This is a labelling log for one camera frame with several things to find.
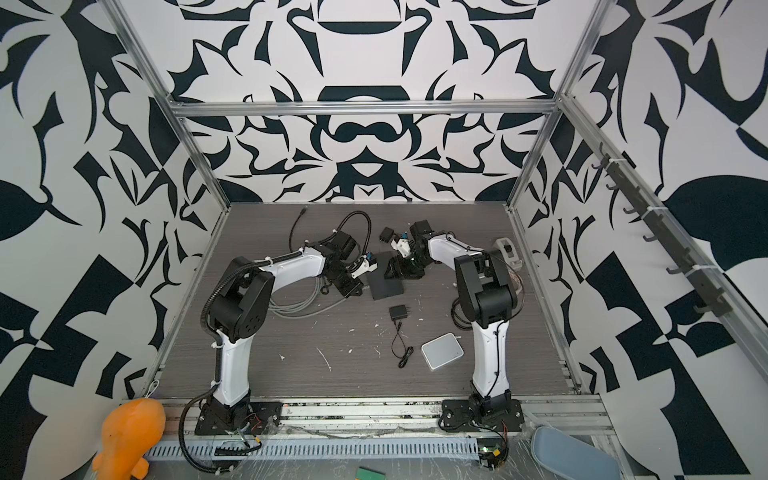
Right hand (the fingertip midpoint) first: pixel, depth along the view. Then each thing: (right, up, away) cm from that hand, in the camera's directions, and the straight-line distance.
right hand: (393, 274), depth 98 cm
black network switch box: (-4, -4, -1) cm, 6 cm away
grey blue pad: (+40, -39, -28) cm, 62 cm away
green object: (-7, -40, -32) cm, 51 cm away
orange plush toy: (-58, -30, -32) cm, 73 cm away
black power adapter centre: (+1, -19, -13) cm, 23 cm away
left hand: (-10, -3, -2) cm, 11 cm away
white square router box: (+13, -19, -14) cm, 27 cm away
